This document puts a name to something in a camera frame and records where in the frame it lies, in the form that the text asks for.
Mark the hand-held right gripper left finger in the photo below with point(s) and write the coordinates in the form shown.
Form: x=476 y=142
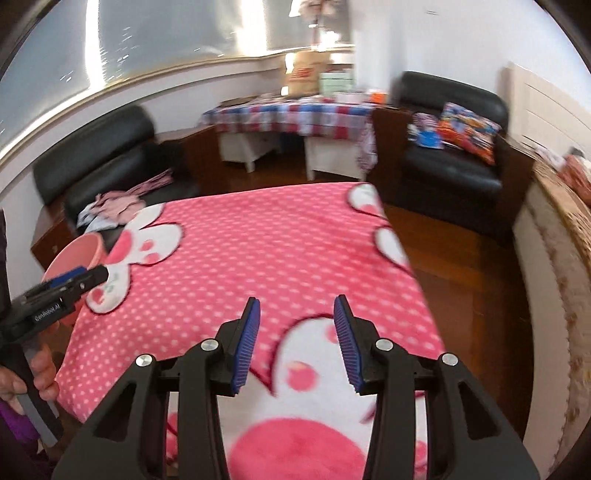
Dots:
x=247 y=346

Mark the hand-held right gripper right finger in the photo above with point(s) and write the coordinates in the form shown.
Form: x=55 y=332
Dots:
x=346 y=346

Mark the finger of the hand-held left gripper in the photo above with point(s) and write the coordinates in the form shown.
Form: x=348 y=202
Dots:
x=90 y=279
x=67 y=277

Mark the pink plastic basin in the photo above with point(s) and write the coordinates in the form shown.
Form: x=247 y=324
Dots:
x=74 y=254

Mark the person's left hand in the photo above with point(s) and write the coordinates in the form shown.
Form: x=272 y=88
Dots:
x=46 y=374

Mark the white blue garment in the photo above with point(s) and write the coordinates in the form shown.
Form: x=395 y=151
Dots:
x=94 y=219

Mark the pink polka dot blanket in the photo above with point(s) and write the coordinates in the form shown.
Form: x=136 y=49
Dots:
x=277 y=249

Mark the striped dark pink garment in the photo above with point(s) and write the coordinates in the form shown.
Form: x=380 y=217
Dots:
x=152 y=181

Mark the black leather armchair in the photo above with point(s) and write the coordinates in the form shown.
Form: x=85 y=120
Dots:
x=452 y=184
x=92 y=152

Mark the white table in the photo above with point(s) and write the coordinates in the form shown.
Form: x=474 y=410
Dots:
x=332 y=159

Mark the bed mattress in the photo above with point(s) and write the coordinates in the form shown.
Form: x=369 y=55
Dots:
x=554 y=286

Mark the blue crumpled bag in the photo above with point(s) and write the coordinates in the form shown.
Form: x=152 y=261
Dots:
x=430 y=140

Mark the patterned cloth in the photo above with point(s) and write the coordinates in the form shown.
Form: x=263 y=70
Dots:
x=424 y=123

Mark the checkered cloth table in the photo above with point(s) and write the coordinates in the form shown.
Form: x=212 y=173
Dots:
x=295 y=115

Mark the grey window blind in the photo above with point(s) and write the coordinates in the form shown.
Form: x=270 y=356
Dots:
x=138 y=41

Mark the colourful printed cushion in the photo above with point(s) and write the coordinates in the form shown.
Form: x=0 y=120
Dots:
x=468 y=131

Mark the white container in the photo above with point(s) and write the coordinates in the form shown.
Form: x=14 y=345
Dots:
x=348 y=97

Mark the orange box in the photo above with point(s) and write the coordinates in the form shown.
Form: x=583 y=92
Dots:
x=378 y=97

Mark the green box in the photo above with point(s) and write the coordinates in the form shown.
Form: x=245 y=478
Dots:
x=337 y=84

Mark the brown paper bag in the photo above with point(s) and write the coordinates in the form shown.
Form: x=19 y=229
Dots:
x=304 y=74

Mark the white headboard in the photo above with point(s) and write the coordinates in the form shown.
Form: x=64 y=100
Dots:
x=549 y=110

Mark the wooden coat stand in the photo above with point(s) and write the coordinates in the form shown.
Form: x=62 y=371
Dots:
x=316 y=21

